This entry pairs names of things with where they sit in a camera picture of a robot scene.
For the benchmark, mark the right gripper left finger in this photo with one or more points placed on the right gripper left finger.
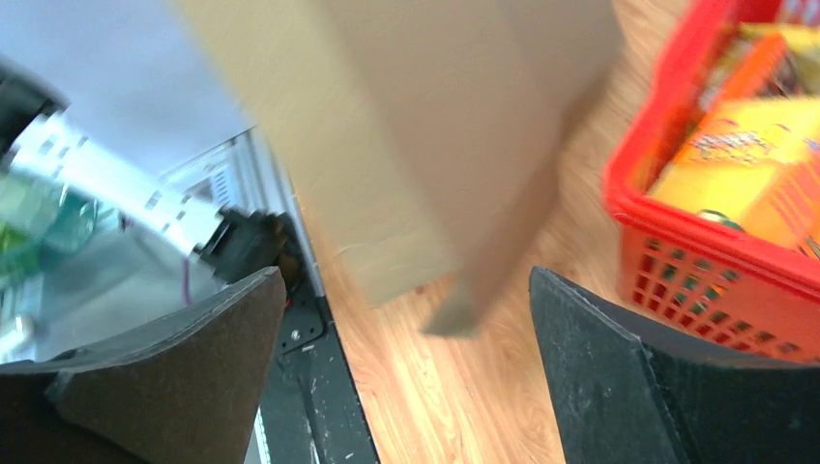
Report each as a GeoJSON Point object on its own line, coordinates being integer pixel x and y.
{"type": "Point", "coordinates": [183, 388]}

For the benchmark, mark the brown cardboard sheet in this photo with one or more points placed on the brown cardboard sheet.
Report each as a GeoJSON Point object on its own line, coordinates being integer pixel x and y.
{"type": "Point", "coordinates": [423, 135]}

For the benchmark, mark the red plastic shopping basket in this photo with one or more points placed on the red plastic shopping basket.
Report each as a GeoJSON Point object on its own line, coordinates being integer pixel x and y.
{"type": "Point", "coordinates": [711, 281]}

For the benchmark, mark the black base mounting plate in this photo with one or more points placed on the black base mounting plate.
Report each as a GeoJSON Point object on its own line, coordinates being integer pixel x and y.
{"type": "Point", "coordinates": [310, 411]}

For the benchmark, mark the orange snack box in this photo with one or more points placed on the orange snack box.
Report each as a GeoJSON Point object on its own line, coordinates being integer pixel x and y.
{"type": "Point", "coordinates": [752, 166]}

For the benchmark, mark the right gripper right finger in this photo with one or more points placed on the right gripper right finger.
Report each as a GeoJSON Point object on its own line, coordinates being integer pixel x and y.
{"type": "Point", "coordinates": [627, 389]}

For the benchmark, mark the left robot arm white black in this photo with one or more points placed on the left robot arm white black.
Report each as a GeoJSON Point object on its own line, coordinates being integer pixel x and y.
{"type": "Point", "coordinates": [38, 141]}

